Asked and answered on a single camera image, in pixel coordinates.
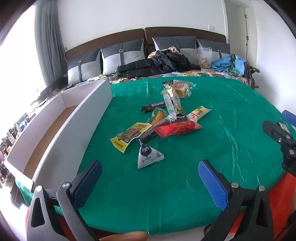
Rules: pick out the grey two-tone pillow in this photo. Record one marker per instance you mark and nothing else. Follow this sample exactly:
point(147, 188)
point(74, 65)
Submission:
point(83, 64)
point(217, 47)
point(171, 42)
point(122, 55)

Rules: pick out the yellow snack packet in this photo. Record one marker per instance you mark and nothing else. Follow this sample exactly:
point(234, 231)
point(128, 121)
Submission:
point(129, 135)

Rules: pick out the beige cloth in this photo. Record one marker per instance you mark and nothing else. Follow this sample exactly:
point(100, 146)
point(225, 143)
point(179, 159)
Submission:
point(173, 49)

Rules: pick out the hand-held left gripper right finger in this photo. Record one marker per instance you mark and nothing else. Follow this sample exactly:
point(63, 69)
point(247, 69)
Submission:
point(214, 185)

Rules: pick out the green tablecloth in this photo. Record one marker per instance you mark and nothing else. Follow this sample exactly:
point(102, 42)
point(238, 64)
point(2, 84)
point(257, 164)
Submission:
point(231, 104)

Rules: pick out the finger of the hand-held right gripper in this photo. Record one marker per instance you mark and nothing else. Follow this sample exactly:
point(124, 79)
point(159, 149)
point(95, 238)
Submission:
point(290, 117)
point(275, 132)

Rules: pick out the person's orange clothing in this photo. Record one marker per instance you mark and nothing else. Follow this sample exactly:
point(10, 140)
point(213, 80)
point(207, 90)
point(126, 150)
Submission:
point(281, 201)

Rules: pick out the clear plastic bag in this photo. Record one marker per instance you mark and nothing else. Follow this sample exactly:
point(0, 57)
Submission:
point(204, 58)

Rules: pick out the white wall socket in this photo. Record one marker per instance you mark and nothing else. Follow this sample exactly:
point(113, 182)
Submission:
point(212, 27)

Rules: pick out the dark metal frame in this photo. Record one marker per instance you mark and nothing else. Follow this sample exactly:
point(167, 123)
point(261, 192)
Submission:
point(252, 74)

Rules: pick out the white door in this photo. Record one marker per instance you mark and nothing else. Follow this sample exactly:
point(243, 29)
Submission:
point(251, 34)

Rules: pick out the long clear snack packet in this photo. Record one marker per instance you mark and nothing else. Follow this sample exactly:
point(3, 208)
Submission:
point(168, 104)

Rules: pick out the group of bottles and jars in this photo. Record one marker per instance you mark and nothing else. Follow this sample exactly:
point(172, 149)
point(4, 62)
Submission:
point(16, 132)

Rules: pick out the person's left hand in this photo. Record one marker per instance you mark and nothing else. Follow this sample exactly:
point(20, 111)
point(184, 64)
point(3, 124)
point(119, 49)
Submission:
point(124, 236)

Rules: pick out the white cardboard box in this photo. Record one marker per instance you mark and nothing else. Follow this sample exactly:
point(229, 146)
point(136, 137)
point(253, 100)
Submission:
point(69, 120)

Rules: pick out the floral bedspread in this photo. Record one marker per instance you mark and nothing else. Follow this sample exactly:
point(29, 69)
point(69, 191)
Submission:
point(196, 73)

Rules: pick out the clear packet orange food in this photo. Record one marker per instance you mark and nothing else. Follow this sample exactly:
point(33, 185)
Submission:
point(157, 117)

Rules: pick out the brown chocolate bar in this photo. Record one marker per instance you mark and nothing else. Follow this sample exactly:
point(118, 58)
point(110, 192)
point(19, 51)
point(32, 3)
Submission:
point(152, 107)

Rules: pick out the dark brown bar clear packet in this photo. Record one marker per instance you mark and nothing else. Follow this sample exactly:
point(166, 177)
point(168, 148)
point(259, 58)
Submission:
point(148, 135)

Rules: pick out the grey triangular snack packet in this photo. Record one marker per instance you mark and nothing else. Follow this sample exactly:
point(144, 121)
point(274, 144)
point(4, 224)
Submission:
point(148, 155)

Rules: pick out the black puffer jacket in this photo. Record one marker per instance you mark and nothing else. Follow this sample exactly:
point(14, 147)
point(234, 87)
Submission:
point(157, 63)

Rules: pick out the clear bread packet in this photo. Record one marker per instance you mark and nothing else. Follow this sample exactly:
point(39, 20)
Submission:
point(181, 89)

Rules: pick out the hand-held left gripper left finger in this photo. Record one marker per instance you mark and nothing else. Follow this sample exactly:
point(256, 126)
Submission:
point(89, 183)

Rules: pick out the black and green snack packet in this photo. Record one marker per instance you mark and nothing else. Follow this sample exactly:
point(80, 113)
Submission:
point(179, 110)

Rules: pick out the blue cloth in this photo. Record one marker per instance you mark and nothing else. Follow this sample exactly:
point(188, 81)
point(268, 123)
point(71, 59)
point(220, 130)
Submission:
point(222, 63)

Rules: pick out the white snack packet red label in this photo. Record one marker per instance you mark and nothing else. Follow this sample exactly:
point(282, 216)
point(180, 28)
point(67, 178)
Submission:
point(198, 112)

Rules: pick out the grey curtain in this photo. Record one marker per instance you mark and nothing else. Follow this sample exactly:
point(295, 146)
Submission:
point(50, 34)

